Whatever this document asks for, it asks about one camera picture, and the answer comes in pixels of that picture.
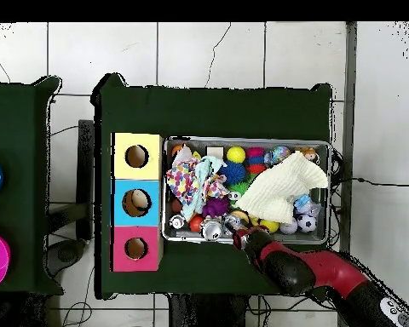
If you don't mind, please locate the crushed silver metal can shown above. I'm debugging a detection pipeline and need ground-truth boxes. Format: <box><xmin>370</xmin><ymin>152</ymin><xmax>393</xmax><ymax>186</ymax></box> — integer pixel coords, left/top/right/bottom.
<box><xmin>200</xmin><ymin>221</ymin><xmax>223</xmax><ymax>242</ymax></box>

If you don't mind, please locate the light teal cloth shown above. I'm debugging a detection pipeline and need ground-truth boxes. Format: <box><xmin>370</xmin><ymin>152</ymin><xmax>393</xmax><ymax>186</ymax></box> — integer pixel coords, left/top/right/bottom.
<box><xmin>181</xmin><ymin>155</ymin><xmax>228</xmax><ymax>222</ymax></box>

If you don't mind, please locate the yellow ball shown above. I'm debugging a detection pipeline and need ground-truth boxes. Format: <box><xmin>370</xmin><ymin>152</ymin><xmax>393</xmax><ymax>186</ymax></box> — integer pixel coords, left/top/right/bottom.
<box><xmin>226</xmin><ymin>146</ymin><xmax>246</xmax><ymax>164</ymax></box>

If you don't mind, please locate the colourful spotted cloth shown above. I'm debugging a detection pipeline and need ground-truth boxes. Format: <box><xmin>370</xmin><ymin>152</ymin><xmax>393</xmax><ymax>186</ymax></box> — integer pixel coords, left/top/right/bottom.
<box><xmin>165</xmin><ymin>158</ymin><xmax>200</xmax><ymax>209</ymax></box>

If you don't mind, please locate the cream knitted cloth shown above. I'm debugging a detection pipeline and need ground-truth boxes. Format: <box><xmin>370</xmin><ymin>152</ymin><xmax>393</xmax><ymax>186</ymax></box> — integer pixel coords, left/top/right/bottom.
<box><xmin>236</xmin><ymin>151</ymin><xmax>329</xmax><ymax>224</ymax></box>

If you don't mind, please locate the black stand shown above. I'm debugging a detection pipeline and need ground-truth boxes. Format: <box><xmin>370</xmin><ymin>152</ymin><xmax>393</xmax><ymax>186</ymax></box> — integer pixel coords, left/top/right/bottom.
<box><xmin>45</xmin><ymin>118</ymin><xmax>95</xmax><ymax>277</ymax></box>

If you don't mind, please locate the wooden box with three holes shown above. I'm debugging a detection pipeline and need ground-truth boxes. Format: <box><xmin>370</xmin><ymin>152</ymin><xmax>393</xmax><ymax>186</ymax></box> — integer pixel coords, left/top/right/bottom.
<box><xmin>110</xmin><ymin>132</ymin><xmax>164</xmax><ymax>273</ymax></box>

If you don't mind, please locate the dark green table cloth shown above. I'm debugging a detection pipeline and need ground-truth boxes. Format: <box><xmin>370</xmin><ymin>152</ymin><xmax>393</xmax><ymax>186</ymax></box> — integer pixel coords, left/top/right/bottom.
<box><xmin>0</xmin><ymin>76</ymin><xmax>65</xmax><ymax>296</ymax></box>
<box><xmin>90</xmin><ymin>72</ymin><xmax>333</xmax><ymax>301</ymax></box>

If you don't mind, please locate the globe print ball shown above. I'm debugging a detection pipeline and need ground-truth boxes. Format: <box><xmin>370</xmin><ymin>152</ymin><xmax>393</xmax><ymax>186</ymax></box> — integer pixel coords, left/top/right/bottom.
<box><xmin>263</xmin><ymin>145</ymin><xmax>291</xmax><ymax>165</ymax></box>

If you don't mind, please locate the black and white soccer ball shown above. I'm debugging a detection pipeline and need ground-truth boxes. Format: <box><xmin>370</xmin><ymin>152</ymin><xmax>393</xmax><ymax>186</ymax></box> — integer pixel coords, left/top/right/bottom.
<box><xmin>297</xmin><ymin>213</ymin><xmax>318</xmax><ymax>234</ymax></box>

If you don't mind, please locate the black floor cable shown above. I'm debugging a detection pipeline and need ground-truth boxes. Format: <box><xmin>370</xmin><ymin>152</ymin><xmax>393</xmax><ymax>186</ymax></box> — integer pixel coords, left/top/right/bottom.
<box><xmin>330</xmin><ymin>175</ymin><xmax>409</xmax><ymax>187</ymax></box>

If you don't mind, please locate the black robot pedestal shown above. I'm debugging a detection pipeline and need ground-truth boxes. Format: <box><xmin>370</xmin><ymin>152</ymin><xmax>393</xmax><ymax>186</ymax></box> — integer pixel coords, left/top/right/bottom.
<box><xmin>168</xmin><ymin>294</ymin><xmax>250</xmax><ymax>327</ymax></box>

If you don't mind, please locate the blue spiky ball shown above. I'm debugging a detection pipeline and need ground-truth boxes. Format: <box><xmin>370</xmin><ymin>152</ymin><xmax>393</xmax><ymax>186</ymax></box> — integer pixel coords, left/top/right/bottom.
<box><xmin>218</xmin><ymin>160</ymin><xmax>247</xmax><ymax>186</ymax></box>

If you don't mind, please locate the shallow clear mesh bin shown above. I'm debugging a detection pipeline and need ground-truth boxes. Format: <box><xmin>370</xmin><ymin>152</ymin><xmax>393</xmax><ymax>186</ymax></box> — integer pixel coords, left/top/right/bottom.
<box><xmin>161</xmin><ymin>135</ymin><xmax>332</xmax><ymax>245</ymax></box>

